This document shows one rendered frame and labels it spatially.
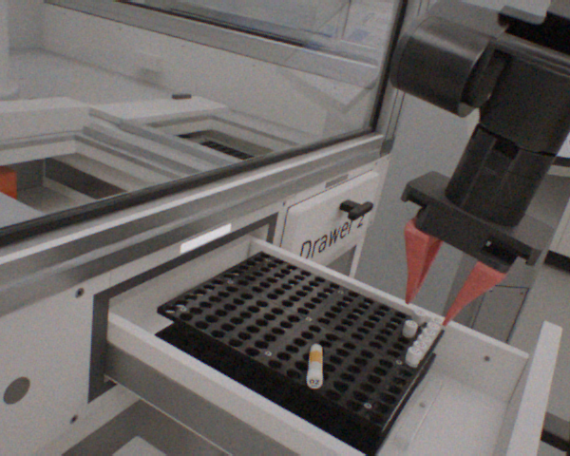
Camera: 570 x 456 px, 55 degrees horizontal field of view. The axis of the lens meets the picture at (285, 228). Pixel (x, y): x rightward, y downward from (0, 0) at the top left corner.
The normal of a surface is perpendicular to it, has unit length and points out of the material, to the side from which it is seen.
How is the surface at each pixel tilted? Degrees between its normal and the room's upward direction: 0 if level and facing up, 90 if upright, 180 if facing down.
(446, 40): 48
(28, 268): 90
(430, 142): 90
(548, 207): 90
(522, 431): 0
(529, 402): 0
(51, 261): 90
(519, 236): 7
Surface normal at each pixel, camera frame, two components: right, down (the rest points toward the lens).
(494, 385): -0.50, 0.26
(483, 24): -0.32, -0.34
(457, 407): 0.18, -0.90
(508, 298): 0.18, 0.42
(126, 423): 0.84, 0.35
